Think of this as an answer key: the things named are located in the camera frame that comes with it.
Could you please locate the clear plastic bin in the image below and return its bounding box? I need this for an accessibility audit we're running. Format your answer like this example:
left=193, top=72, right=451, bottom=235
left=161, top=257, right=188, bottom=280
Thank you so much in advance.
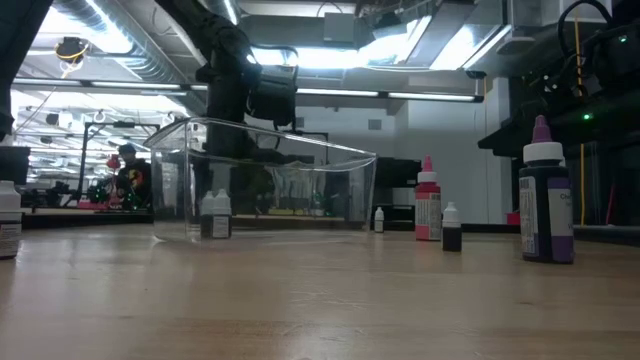
left=143, top=117, right=379, bottom=245

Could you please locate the ceiling light strip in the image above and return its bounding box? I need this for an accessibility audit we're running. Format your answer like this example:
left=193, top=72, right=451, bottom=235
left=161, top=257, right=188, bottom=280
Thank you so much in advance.
left=12, top=78, right=209, bottom=97
left=295, top=88, right=484, bottom=104

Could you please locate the yellow ceiling cable coil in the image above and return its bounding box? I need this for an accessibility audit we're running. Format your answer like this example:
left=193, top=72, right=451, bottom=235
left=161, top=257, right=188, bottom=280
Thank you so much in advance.
left=53, top=35, right=91, bottom=65

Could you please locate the person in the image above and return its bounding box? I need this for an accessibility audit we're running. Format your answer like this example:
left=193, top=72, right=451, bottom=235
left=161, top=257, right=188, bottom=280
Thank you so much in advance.
left=115, top=143, right=153, bottom=211

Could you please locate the silver ventilation duct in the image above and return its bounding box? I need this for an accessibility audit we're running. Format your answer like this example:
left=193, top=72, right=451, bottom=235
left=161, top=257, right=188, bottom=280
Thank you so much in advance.
left=49, top=0, right=211, bottom=116

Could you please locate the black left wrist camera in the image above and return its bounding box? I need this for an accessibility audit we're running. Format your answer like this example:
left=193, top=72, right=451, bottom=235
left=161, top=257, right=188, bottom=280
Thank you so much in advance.
left=249, top=63, right=300, bottom=129

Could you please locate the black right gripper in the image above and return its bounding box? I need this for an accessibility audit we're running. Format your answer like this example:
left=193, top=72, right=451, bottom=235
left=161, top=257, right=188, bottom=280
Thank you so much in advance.
left=477, top=89, right=640, bottom=158

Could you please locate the grey ceiling junction box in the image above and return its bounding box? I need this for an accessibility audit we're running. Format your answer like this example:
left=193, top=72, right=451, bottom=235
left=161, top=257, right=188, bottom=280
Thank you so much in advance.
left=323, top=12, right=357, bottom=44

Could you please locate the purple food coloring bottle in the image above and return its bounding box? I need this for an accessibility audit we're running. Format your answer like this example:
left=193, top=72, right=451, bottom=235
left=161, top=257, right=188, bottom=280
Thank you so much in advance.
left=518, top=114, right=576, bottom=265

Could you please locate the yellow hanging cable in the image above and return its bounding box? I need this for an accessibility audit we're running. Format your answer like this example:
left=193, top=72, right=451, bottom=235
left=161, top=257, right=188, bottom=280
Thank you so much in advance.
left=573, top=14, right=587, bottom=226

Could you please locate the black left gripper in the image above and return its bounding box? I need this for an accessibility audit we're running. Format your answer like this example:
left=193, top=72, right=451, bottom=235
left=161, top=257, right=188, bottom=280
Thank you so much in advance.
left=195, top=49, right=261, bottom=151

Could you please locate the pink food coloring bottle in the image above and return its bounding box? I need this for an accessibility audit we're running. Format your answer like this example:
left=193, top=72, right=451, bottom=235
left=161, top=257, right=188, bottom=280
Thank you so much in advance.
left=414, top=154, right=442, bottom=242

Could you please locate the black monitor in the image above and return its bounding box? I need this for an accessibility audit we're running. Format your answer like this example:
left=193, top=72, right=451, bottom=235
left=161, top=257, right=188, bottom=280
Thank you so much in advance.
left=0, top=146, right=31, bottom=186
left=374, top=157, right=424, bottom=224

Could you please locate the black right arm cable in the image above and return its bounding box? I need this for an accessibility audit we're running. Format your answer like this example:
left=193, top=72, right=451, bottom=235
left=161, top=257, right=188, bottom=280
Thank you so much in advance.
left=557, top=0, right=615, bottom=59

